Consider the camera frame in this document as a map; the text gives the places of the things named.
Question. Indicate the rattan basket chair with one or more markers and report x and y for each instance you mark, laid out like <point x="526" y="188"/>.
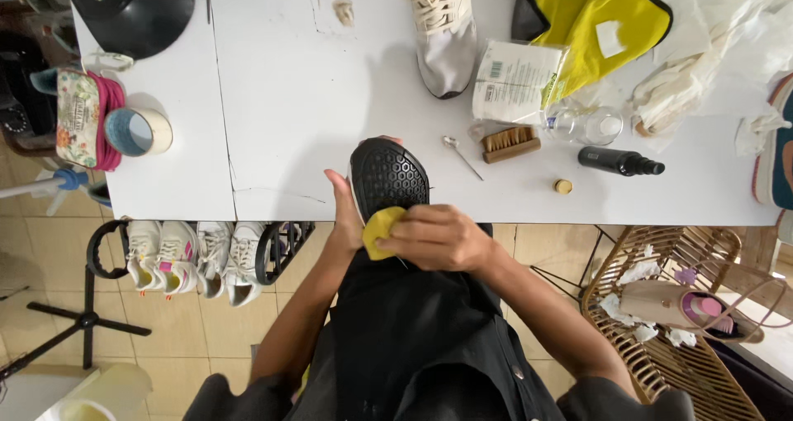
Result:
<point x="669" y="322"/>

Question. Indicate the small yellow cleaning cloth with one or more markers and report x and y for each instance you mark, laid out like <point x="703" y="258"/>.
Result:
<point x="379" y="232"/>

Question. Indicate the person's left hand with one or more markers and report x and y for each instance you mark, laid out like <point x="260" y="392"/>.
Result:
<point x="345" y="219"/>

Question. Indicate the wooden shoe brush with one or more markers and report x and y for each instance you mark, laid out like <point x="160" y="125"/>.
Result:
<point x="510" y="144"/>

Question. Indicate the metal spoon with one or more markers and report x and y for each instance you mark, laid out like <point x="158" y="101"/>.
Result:
<point x="461" y="154"/>

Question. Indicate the black spray bottle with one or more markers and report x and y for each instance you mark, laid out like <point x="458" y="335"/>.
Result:
<point x="619" y="161"/>

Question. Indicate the black sneaker with hexagon sole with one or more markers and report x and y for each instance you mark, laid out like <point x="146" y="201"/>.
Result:
<point x="389" y="176"/>

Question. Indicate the roll of masking tape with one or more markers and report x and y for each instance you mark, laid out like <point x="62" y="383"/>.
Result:
<point x="137" y="131"/>

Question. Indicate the black tripod stand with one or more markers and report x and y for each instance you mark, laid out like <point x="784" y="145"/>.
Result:
<point x="68" y="322"/>

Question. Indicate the crumpled white tissue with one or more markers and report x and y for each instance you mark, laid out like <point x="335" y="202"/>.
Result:
<point x="757" y="133"/>

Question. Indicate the white plastic gloves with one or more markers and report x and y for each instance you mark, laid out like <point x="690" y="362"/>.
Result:
<point x="694" y="68"/>

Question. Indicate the large yellow microfiber cloth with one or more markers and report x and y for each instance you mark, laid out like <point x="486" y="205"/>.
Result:
<point x="595" y="30"/>

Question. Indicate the person's right fingers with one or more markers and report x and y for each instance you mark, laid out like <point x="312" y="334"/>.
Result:
<point x="402" y="238"/>

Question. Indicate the clear glass bowl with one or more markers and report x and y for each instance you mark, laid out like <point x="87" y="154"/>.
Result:
<point x="585" y="125"/>

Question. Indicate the white cylindrical container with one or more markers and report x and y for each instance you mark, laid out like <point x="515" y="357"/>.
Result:
<point x="99" y="396"/>

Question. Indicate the person's black clothing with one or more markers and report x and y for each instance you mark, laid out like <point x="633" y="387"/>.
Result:
<point x="427" y="346"/>

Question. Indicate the white packet of wipes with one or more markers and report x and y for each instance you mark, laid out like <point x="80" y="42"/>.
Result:
<point x="514" y="80"/>

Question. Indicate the black desk lamp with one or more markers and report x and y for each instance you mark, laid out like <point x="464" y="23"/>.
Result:
<point x="133" y="9"/>

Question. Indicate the black rack with white sneakers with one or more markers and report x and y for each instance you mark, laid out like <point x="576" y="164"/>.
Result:
<point x="198" y="257"/>

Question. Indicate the small gold bottle cap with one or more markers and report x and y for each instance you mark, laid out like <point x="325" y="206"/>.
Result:
<point x="562" y="187"/>

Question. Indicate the grey sneaker with cream laces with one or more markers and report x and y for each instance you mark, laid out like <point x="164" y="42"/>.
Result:
<point x="443" y="37"/>

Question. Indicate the colourful sneaker with white sole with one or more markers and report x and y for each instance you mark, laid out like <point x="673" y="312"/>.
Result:
<point x="775" y="148"/>

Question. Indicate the person's right hand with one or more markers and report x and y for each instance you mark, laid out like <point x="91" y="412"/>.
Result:
<point x="441" y="238"/>

